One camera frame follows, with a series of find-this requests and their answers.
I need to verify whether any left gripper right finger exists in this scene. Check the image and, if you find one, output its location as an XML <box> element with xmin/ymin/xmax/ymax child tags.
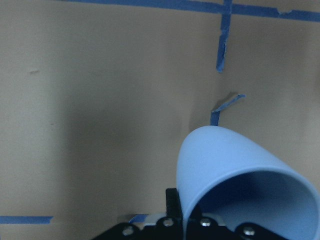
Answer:
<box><xmin>191</xmin><ymin>204</ymin><xmax>283</xmax><ymax>240</ymax></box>

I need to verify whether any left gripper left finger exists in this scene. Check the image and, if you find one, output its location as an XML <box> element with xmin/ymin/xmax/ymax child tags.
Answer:
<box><xmin>118</xmin><ymin>188</ymin><xmax>183</xmax><ymax>240</ymax></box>

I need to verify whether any light blue plastic cup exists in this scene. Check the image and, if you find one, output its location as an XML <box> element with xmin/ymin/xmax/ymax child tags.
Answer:
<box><xmin>176</xmin><ymin>125</ymin><xmax>320</xmax><ymax>240</ymax></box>

